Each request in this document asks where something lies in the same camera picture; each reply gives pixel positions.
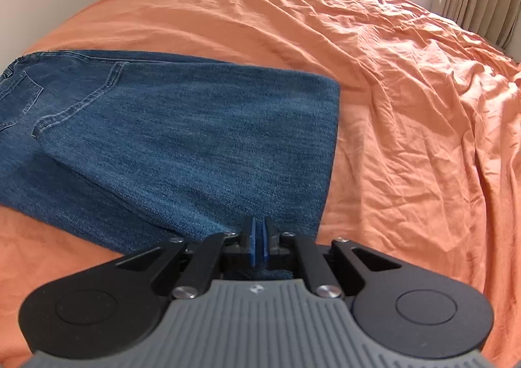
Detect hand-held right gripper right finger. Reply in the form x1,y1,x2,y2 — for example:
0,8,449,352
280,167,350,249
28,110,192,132
260,217,403,300

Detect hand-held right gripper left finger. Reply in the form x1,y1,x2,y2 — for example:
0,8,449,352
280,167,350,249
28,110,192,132
116,217,258,300

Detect orange bed sheet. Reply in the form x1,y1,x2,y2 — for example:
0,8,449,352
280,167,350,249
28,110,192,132
0,0,521,368

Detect crumpled orange blanket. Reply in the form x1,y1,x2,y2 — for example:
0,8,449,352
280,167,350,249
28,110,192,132
321,0,521,361

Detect blue denim pants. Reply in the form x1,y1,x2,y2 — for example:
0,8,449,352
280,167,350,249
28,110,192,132
0,50,342,281

